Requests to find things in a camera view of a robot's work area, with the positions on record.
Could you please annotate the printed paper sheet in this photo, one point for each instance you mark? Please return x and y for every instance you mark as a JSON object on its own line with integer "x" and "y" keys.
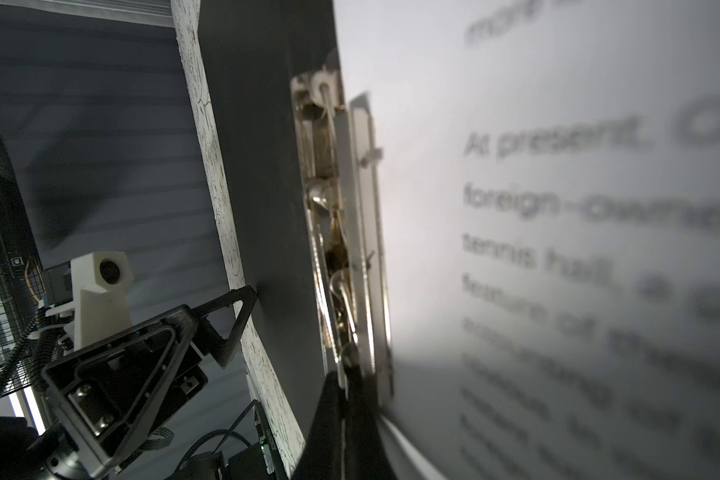
{"x": 549, "y": 192}

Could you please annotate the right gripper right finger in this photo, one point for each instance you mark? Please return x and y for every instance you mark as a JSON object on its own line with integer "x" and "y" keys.
{"x": 364, "y": 453}

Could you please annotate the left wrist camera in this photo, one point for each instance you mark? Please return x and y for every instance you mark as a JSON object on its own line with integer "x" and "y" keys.
{"x": 90, "y": 293}

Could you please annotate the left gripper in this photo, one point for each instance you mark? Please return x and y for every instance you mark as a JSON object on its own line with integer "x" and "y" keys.
{"x": 110, "y": 397}

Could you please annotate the black wire basket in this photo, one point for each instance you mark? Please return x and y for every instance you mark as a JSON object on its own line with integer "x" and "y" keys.
{"x": 19, "y": 260}

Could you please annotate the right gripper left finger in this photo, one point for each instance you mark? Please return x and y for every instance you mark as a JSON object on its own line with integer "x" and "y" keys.
{"x": 321, "y": 457}

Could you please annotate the floral table mat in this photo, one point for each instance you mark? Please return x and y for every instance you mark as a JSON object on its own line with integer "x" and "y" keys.
{"x": 262, "y": 379}

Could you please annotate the black clip folder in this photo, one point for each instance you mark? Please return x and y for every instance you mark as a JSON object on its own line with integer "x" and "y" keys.
{"x": 301, "y": 163}

